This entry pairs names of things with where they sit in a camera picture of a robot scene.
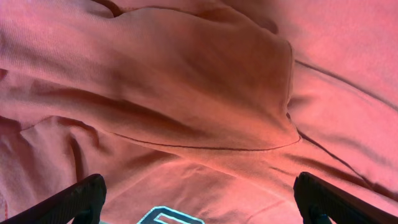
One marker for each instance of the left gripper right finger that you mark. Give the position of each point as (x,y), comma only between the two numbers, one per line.
(319,202)

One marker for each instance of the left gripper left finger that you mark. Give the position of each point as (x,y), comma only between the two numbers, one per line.
(81,203)

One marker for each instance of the red-orange t-shirt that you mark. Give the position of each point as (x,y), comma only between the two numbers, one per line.
(206,109)

